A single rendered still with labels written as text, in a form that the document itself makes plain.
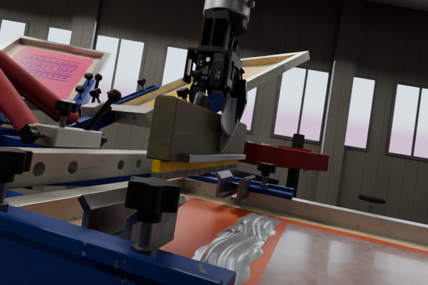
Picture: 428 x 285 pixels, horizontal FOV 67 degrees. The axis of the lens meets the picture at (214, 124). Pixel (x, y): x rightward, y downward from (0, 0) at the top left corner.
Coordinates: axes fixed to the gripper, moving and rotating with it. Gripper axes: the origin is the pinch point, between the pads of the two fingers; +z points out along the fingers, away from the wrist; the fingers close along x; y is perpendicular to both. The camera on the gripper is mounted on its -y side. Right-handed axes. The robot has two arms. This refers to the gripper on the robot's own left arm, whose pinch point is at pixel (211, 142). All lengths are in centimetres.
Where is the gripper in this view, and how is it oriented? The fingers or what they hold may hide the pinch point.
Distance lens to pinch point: 53.3
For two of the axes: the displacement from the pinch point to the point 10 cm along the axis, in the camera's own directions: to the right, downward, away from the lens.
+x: 9.4, 1.3, -3.2
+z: -1.5, 9.9, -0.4
